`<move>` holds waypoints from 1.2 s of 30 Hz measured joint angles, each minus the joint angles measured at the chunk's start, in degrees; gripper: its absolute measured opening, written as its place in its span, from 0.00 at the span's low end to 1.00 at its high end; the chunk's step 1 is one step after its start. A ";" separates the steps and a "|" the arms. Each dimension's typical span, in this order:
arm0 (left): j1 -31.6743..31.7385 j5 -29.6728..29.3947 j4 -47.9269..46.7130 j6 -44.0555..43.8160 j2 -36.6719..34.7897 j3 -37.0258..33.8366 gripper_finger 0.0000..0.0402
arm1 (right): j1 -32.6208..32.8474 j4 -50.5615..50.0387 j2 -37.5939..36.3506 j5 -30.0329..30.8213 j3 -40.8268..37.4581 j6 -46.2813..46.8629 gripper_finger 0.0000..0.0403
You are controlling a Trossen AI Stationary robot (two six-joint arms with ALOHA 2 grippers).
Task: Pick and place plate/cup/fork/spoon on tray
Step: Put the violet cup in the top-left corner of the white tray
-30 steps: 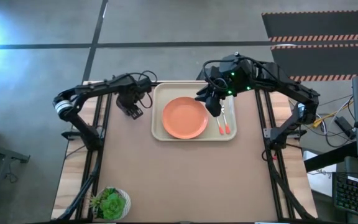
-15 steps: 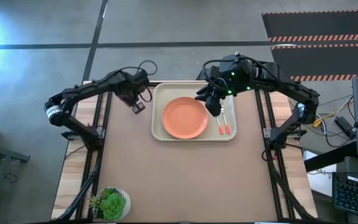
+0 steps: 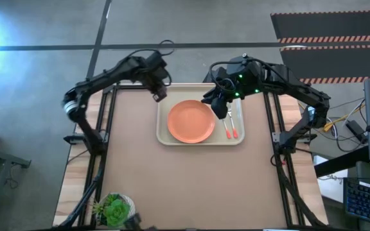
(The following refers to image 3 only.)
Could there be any spoon with orange handle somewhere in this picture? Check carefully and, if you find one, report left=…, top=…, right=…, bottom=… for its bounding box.
left=220, top=117, right=233, bottom=140

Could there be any black aluminium frame rail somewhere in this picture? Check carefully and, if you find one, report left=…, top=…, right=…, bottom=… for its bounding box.
left=77, top=83, right=119, bottom=227
left=263, top=92, right=305, bottom=227

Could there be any beige plastic tray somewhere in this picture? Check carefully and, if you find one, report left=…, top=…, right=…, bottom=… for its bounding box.
left=155, top=82, right=246, bottom=147

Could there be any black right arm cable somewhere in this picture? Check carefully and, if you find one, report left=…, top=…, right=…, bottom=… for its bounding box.
left=209, top=60, right=237, bottom=94

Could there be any blue backlit keyboard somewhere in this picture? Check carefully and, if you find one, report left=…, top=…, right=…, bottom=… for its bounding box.
left=343, top=177, right=370, bottom=229

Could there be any grey side table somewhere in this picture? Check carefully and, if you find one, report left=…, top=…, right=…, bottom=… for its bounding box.
left=0, top=144, right=32, bottom=231

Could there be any orange plate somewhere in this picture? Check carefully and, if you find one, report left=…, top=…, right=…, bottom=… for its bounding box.
left=167, top=99, right=216, bottom=144

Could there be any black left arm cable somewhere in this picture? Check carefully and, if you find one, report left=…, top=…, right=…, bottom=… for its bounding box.
left=127, top=39, right=175, bottom=58

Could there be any fork with orange handle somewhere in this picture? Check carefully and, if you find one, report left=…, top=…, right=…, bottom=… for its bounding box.
left=226, top=102, right=239, bottom=139

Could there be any tan table mat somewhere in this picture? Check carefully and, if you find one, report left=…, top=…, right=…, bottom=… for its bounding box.
left=100, top=87, right=289, bottom=229

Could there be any succulent plant in white pot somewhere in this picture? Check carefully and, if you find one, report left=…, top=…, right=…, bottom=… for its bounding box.
left=91, top=192, right=137, bottom=229

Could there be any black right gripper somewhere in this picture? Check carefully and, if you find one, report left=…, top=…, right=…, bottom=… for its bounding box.
left=200, top=57, right=263, bottom=120

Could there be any black power brick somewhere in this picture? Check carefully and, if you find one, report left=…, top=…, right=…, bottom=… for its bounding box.
left=345, top=119, right=368, bottom=144

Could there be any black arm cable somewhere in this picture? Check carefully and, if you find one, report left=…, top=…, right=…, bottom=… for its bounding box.
left=127, top=39, right=175, bottom=58
left=209, top=60, right=237, bottom=94

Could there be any black mat orange striped edge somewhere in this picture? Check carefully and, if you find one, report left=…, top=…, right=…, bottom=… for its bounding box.
left=270, top=11, right=370, bottom=44
left=279, top=44, right=370, bottom=85

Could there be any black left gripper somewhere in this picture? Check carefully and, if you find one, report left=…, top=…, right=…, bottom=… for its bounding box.
left=141, top=50, right=170, bottom=103

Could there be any yellow cable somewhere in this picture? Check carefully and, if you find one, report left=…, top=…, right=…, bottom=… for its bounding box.
left=322, top=103, right=366, bottom=133

